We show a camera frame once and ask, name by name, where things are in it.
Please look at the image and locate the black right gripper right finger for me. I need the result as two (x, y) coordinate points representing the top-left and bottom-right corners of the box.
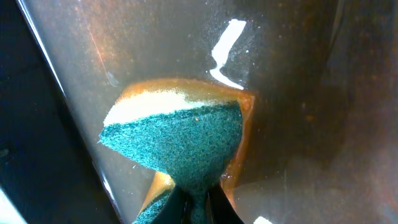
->
(207, 184), (244, 224)

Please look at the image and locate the black water tray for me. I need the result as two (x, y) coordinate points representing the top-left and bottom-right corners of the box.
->
(1, 1), (397, 223)

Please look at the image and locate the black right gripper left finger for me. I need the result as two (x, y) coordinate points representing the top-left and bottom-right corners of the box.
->
(152, 186), (192, 224)

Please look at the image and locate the teal plastic tray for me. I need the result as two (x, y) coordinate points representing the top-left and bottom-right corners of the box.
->
(0, 188), (27, 224)

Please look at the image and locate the green yellow sponge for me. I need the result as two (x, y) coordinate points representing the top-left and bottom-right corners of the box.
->
(99, 78), (256, 223)

